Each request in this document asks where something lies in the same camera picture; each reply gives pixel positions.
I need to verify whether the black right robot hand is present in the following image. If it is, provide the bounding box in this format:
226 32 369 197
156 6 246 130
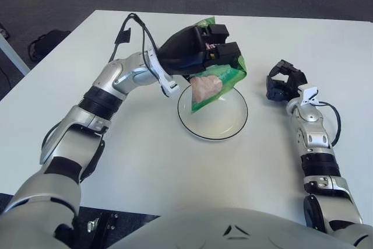
265 59 308 101

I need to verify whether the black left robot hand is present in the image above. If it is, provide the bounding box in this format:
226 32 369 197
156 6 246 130
157 23 242 76

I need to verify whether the green potato chips bag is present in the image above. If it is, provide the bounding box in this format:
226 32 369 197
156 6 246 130
189 16 248 113

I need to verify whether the white plate with black rim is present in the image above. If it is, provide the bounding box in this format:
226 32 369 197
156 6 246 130
177 84 249 142

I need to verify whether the black backpack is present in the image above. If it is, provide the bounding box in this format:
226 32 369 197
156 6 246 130
28 29 72 60

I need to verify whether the silver robot torso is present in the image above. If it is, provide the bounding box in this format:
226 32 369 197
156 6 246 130
107 206 373 249

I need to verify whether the white table leg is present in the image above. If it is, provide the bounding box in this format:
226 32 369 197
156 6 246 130
0 31 31 75

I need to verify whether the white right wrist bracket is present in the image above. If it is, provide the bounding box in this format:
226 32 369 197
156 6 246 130
300 86 320 106

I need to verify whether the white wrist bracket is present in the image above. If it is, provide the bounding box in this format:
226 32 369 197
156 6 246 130
145 49 178 98
300 86 320 106

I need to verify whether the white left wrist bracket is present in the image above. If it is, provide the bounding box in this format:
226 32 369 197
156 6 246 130
145 49 178 98

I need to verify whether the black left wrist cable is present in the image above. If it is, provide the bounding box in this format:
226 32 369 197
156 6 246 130
109 12 164 98

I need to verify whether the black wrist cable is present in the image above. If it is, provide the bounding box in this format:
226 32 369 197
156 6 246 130
319 101 342 147
109 12 164 98

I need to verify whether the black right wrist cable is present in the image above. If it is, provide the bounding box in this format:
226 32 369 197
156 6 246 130
319 101 342 147

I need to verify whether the black stand bracket with buckle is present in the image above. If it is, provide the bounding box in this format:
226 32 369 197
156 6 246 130
86 212 120 249

